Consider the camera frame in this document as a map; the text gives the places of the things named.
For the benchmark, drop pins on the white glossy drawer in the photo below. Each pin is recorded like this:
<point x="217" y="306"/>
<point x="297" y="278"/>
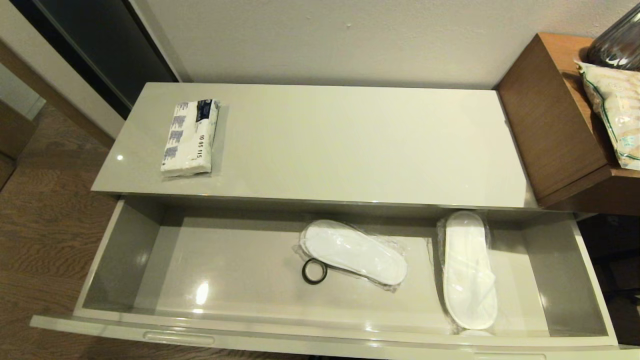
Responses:
<point x="250" y="280"/>

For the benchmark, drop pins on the white tissue pack blue print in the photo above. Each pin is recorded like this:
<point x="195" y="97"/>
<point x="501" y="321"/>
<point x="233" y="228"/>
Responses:
<point x="190" y="140"/>

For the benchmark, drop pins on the white glossy cabinet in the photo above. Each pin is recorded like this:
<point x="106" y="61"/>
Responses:
<point x="350" y="145"/>

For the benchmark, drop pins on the white slipper in crumpled plastic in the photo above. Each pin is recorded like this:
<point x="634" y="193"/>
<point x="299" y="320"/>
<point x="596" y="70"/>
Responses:
<point x="355" y="252"/>

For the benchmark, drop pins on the black tape roll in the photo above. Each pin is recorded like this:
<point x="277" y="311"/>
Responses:
<point x="303" y="271"/>

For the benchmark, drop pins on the white slipper in smooth plastic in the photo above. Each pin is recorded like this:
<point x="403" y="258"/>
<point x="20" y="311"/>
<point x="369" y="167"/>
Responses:
<point x="470" y="275"/>

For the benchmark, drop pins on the brown wooden desk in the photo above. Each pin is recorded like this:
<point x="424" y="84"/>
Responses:
<point x="545" y="120"/>

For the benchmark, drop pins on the brown wooden door trim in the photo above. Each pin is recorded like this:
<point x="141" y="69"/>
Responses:
<point x="50" y="91"/>

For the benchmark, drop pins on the clear snack bag green print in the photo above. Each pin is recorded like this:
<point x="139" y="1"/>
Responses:
<point x="617" y="110"/>

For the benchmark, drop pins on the brown wooden furniture piece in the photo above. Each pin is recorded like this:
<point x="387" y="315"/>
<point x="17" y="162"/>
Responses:
<point x="12" y="132"/>

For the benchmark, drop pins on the dark glass vase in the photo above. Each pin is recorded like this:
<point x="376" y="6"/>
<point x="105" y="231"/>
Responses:
<point x="617" y="47"/>

